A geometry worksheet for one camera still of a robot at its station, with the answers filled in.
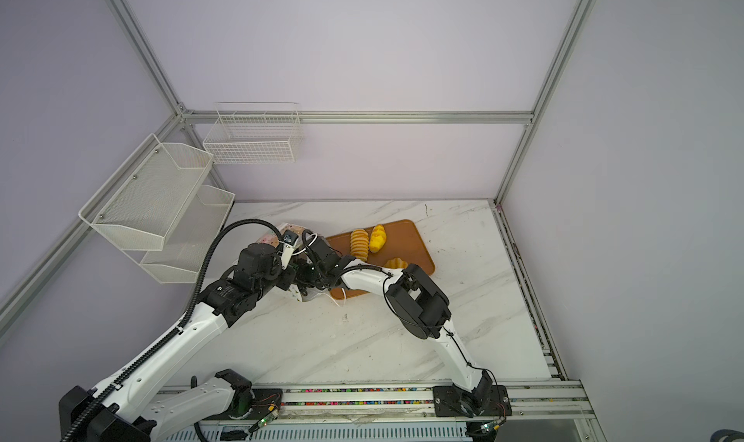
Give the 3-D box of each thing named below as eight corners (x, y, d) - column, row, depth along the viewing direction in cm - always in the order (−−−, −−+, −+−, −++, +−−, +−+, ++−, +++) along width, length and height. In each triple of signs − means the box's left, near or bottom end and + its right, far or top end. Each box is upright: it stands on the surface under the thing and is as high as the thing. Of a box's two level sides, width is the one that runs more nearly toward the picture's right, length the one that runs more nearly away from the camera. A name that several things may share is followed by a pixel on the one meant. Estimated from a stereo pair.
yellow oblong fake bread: (369, 252, 105) (369, 248, 103) (370, 228, 112) (370, 224, 110) (386, 252, 105) (386, 248, 103) (385, 228, 112) (385, 224, 110)
